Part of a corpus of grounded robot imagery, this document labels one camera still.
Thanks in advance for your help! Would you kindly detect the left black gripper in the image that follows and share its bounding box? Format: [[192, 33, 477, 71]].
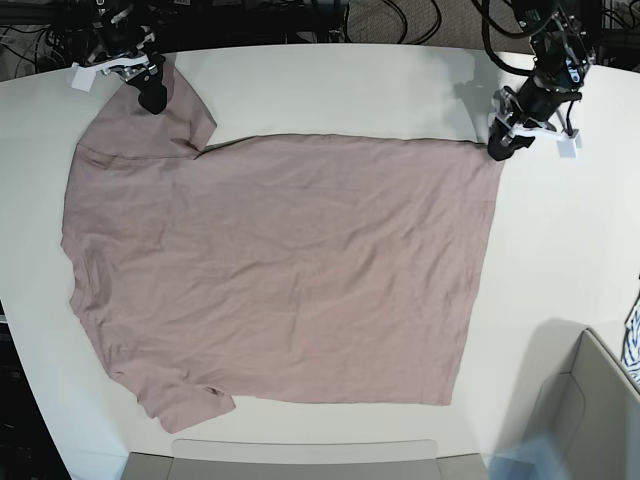
[[487, 77, 575, 161]]

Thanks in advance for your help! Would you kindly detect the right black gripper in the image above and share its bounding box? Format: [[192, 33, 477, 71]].
[[97, 51, 167, 115]]

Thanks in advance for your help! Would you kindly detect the mauve pink T-shirt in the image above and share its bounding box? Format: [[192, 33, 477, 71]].
[[61, 67, 502, 433]]

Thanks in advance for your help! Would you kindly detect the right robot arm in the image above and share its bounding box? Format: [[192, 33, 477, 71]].
[[87, 1, 168, 115]]

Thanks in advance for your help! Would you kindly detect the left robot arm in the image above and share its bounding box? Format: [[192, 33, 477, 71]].
[[474, 1, 596, 161]]

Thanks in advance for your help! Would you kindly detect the blue white striped cloth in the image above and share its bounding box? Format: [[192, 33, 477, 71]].
[[621, 299, 640, 384]]

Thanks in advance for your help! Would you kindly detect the grey box at right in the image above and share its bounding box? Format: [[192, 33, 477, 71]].
[[522, 328, 639, 479]]

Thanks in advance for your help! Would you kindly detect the translucent blue object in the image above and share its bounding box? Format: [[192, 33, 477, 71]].
[[487, 435, 567, 480]]

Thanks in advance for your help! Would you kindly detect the grey tray at bottom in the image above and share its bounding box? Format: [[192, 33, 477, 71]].
[[121, 439, 489, 479]]

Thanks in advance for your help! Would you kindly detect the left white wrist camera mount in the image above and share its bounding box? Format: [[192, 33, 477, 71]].
[[489, 92, 582, 158]]

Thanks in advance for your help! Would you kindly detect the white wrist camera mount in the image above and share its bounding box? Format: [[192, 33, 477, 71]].
[[69, 52, 151, 93], [489, 92, 582, 158]]

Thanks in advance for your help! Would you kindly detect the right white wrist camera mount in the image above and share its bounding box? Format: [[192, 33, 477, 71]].
[[69, 52, 151, 93]]

